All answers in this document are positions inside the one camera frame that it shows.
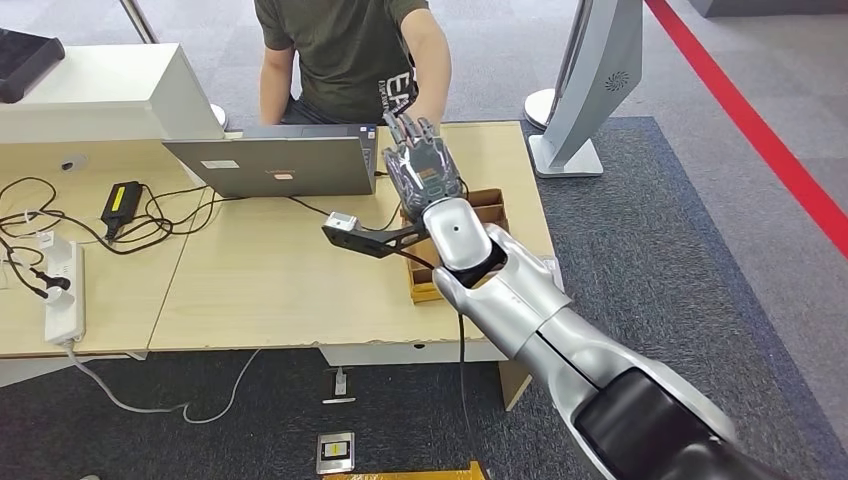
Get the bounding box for white desk drawer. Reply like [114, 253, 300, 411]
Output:
[319, 339, 508, 366]

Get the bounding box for white round kiosk base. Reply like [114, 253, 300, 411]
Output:
[523, 89, 558, 132]

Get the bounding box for wooden desk leg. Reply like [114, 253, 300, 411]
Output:
[498, 360, 533, 412]

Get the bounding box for white power strip cable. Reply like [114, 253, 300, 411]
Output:
[66, 341, 263, 426]

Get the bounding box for white power strip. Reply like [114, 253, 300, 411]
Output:
[44, 239, 88, 346]

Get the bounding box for white desk support panel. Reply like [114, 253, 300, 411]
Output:
[0, 354, 148, 392]

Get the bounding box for silver floor socket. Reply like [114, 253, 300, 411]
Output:
[316, 432, 357, 476]

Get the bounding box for red floor tape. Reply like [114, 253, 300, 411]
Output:
[645, 0, 848, 260]

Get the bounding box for person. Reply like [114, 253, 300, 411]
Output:
[253, 0, 454, 128]

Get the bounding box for metal pole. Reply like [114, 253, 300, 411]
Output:
[120, 0, 162, 46]

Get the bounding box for white cabinet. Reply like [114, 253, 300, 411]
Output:
[0, 43, 228, 146]

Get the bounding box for dark grey carpet mat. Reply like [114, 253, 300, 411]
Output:
[0, 117, 848, 480]

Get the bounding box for black mains cable with plug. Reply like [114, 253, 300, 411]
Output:
[0, 176, 179, 301]

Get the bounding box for black laptop charger cable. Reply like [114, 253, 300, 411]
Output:
[111, 170, 407, 257]

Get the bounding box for wooden compartment box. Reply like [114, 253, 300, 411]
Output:
[400, 188, 510, 305]

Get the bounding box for black power adapter yellow label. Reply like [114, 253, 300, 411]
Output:
[101, 181, 146, 241]

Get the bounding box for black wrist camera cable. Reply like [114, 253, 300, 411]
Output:
[396, 246, 477, 468]

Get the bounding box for grey card reader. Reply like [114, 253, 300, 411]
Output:
[541, 256, 566, 293]

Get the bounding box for grey laptop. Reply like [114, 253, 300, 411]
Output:
[164, 124, 379, 199]

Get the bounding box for yellow board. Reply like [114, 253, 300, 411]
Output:
[324, 461, 489, 480]

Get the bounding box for silver kiosk stand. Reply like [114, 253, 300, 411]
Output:
[527, 0, 645, 180]

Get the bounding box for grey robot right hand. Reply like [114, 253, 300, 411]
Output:
[382, 112, 465, 223]

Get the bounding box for floor cable outlet with plug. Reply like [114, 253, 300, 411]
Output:
[322, 367, 358, 406]

